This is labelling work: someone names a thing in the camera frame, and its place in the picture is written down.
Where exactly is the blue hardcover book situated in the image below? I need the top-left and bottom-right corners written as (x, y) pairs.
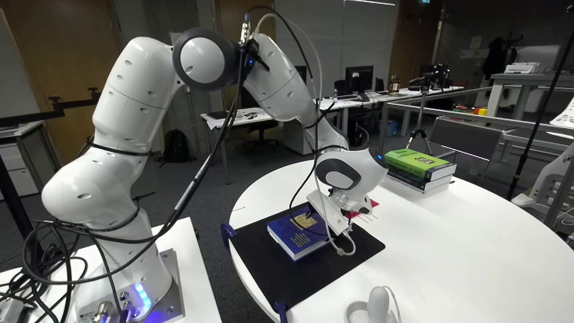
top-left (266, 205), bottom-right (332, 262)

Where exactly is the dark cover book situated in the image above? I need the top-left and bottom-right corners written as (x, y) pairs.
top-left (383, 163), bottom-right (456, 190)

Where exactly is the white mug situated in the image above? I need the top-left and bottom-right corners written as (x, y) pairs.
top-left (345, 284), bottom-right (404, 323)

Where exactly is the red rectangular block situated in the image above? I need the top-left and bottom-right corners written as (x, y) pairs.
top-left (352, 199), bottom-right (383, 226)

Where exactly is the black camera on tripod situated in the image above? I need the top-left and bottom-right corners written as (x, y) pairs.
top-left (408, 61), bottom-right (454, 93)

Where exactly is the gripper body with camera mount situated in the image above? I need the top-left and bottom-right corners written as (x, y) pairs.
top-left (305, 189), bottom-right (354, 239)

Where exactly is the black backpack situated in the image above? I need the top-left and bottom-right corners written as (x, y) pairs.
top-left (162, 128), bottom-right (192, 165)

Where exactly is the white book under stack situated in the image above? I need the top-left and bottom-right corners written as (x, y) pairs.
top-left (383, 172), bottom-right (458, 196)

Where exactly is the white robot base table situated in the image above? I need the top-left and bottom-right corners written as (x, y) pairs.
top-left (0, 215), bottom-right (225, 323)

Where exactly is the green book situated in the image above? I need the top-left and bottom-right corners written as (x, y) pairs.
top-left (383, 147), bottom-right (460, 181)

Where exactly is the black hanging jacket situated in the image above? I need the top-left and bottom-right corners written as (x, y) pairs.
top-left (479, 34), bottom-right (521, 81)

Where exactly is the long white office desk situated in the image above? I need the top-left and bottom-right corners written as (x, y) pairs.
top-left (200, 85), bottom-right (469, 154)

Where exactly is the grey panel board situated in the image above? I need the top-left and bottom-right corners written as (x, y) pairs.
top-left (426, 115), bottom-right (506, 165)

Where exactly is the black camera tripod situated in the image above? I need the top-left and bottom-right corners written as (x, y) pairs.
top-left (404, 88), bottom-right (435, 154)

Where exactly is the black boom stand pole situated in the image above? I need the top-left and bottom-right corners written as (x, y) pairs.
top-left (506, 23), bottom-right (574, 201)

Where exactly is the metal tube frame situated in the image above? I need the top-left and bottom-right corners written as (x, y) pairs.
top-left (379, 85), bottom-right (574, 158)

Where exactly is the black cable bundle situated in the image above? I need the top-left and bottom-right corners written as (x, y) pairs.
top-left (0, 219), bottom-right (142, 323)

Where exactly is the black rectangular mat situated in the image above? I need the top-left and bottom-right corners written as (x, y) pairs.
top-left (228, 203), bottom-right (388, 314)

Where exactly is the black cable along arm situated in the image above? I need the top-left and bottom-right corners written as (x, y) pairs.
top-left (171, 4), bottom-right (329, 241)

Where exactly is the black computer monitor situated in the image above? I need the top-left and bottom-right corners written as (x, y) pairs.
top-left (343, 63), bottom-right (377, 99)

